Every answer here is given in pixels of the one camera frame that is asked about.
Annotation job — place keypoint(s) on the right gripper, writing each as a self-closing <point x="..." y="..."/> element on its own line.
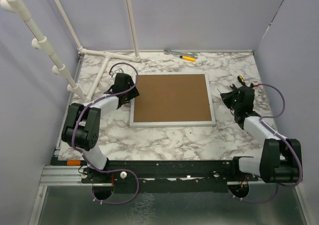
<point x="227" y="97"/>

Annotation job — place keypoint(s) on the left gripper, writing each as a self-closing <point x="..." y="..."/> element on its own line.
<point x="133" y="92"/>

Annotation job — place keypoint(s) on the white picture frame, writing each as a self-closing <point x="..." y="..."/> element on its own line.
<point x="173" y="100"/>

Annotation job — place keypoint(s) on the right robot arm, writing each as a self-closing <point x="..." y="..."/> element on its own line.
<point x="281" y="159"/>

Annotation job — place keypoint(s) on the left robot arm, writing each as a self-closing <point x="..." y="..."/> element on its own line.
<point x="82" y="124"/>

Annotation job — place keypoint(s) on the black yellow screwdriver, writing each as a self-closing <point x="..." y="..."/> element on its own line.
<point x="241" y="80"/>

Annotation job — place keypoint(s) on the silver wrench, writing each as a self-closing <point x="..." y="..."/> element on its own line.
<point x="181" y="54"/>

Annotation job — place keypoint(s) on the yellow utility knife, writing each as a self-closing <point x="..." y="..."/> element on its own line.
<point x="188" y="58"/>

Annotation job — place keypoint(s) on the white PVC pipe rack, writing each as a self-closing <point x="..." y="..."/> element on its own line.
<point x="25" y="73"/>

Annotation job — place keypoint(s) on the blue handled pliers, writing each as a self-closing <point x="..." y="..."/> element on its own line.
<point x="233" y="87"/>

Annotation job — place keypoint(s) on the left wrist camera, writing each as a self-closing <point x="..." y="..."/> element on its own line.
<point x="119" y="70"/>

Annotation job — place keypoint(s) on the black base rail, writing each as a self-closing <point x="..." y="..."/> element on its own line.
<point x="127" y="177"/>

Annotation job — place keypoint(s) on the aluminium extrusion rail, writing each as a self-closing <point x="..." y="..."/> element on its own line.
<point x="60" y="176"/>

